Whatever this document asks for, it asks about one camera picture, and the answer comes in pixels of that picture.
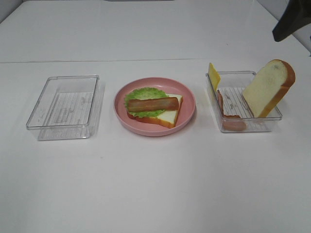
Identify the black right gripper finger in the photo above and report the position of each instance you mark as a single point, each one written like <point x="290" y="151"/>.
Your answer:
<point x="296" y="15"/>

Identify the yellow cheese slice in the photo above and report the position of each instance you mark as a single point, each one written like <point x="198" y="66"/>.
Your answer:
<point x="214" y="79"/>

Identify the bacon strip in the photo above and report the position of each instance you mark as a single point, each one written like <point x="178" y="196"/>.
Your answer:
<point x="230" y="122"/>
<point x="166" y="103"/>

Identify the bread slice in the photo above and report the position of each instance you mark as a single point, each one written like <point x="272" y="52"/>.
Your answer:
<point x="268" y="87"/>
<point x="167" y="119"/>

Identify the green lettuce leaf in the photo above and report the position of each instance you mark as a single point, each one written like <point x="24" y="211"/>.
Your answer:
<point x="145" y="94"/>

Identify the clear right plastic tray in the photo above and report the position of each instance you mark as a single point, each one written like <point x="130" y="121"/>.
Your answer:
<point x="231" y="86"/>

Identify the clear plastic tray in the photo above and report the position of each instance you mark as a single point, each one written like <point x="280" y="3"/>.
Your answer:
<point x="231" y="86"/>
<point x="69" y="107"/>

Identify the pink round plate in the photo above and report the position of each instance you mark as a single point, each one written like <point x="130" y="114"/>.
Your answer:
<point x="169" y="86"/>

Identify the clear left plastic tray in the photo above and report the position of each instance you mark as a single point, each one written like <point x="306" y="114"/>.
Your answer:
<point x="69" y="107"/>

